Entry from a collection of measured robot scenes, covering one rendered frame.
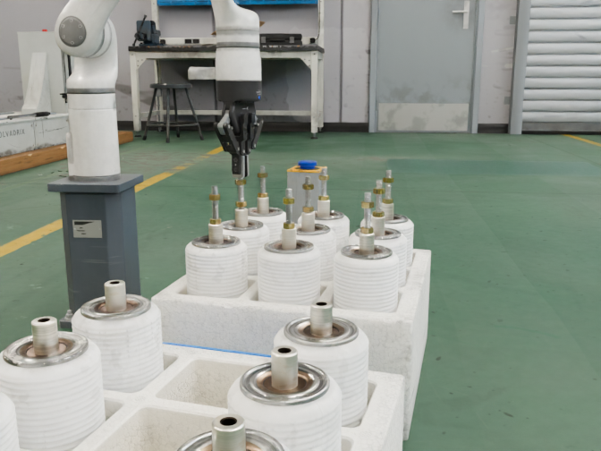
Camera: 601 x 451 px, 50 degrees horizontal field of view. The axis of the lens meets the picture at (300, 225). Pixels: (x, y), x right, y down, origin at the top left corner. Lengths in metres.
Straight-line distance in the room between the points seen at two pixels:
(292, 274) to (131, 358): 0.31
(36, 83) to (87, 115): 3.38
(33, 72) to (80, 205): 3.44
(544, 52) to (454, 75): 0.79
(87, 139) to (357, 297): 0.66
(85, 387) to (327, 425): 0.23
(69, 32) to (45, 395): 0.83
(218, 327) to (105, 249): 0.44
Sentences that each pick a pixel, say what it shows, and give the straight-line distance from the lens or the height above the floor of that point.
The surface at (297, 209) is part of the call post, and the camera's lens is 1.35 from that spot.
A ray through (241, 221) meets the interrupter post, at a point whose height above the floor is 0.26.
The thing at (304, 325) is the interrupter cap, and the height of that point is 0.25.
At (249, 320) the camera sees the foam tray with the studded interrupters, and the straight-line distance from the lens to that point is 0.95.
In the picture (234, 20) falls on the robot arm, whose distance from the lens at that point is 1.06.
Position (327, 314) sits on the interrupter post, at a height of 0.27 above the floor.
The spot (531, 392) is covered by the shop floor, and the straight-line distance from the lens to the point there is 1.15.
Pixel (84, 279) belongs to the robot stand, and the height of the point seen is 0.10.
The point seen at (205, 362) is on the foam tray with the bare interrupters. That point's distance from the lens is 0.78.
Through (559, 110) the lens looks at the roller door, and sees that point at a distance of 6.35.
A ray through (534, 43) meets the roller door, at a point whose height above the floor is 0.80.
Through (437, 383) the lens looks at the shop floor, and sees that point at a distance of 1.14.
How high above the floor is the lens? 0.50
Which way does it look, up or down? 13 degrees down
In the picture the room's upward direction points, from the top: straight up
